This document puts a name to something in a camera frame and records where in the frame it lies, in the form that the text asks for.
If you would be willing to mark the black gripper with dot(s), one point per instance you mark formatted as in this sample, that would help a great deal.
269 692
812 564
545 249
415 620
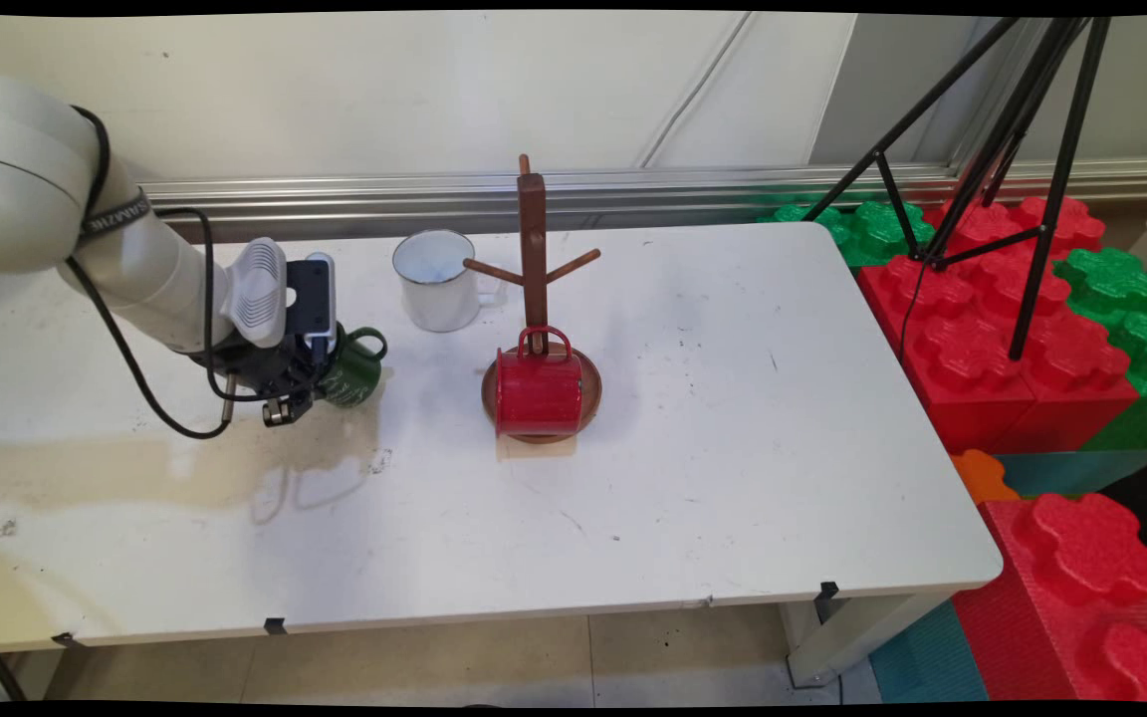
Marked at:
265 368

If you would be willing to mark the green enamel mug white lettering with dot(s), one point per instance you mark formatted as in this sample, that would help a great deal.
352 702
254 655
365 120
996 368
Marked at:
359 378

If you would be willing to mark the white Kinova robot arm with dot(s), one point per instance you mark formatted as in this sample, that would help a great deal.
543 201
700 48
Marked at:
16 169

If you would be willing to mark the black table edge clip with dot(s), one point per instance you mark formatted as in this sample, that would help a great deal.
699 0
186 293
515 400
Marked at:
827 597
276 625
64 639

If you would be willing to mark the red enamel mug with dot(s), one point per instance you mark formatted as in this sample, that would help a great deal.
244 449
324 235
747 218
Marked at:
537 393

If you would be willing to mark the brown wooden mug tree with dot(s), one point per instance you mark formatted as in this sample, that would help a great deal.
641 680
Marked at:
532 229

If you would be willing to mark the white table leg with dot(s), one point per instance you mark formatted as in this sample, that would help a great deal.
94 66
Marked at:
847 632

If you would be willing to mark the green building block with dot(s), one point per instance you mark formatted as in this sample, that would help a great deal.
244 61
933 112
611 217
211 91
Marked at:
1146 339
872 229

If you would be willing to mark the teal building block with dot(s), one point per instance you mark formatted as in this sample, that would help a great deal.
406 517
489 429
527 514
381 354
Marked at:
927 657
1071 471

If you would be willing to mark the orange building block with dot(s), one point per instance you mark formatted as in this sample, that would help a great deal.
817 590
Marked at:
982 476

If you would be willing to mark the large red building block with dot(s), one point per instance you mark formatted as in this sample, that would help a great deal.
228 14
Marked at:
1081 588
992 368

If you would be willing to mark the black tripod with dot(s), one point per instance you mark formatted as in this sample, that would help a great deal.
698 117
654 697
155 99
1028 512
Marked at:
1041 219

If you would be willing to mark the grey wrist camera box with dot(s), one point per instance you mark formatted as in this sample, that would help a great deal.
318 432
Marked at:
310 294

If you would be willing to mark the aluminium wall rail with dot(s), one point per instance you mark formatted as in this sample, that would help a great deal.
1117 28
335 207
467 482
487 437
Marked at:
693 194

